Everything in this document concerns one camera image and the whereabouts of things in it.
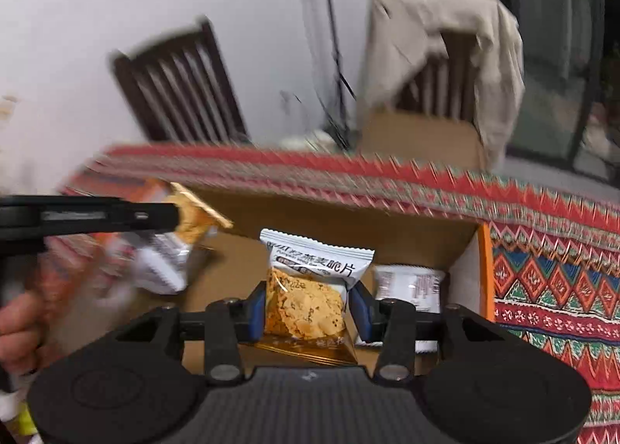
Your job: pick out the orange cracker snack packet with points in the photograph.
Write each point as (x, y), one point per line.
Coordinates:
(305, 308)

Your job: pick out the beige jacket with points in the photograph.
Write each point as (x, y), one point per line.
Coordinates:
(411, 13)

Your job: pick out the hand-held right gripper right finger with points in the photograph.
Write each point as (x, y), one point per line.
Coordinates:
(361, 313)

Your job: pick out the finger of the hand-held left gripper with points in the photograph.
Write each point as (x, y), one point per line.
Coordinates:
(97, 216)

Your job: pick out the white silver snack packet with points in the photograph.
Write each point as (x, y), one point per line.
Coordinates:
(411, 284)

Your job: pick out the orange and white snack packet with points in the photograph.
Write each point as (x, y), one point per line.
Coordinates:
(193, 226)

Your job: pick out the plain brown cardboard box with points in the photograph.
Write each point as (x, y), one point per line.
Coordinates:
(421, 139)

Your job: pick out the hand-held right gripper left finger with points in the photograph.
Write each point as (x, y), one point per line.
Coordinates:
(257, 313)

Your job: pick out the person's left hand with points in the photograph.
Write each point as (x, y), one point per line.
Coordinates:
(19, 332)

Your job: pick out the glass door wardrobe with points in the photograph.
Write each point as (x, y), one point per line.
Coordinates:
(547, 61)

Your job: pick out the dark wooden slatted chair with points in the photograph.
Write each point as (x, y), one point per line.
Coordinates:
(160, 47)

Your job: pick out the orange printed cardboard box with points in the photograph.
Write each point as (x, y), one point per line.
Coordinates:
(339, 226)

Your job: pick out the lime green snack packet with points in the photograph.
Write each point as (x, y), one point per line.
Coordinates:
(26, 420)

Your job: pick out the black light stand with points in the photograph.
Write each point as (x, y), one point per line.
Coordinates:
(331, 13)

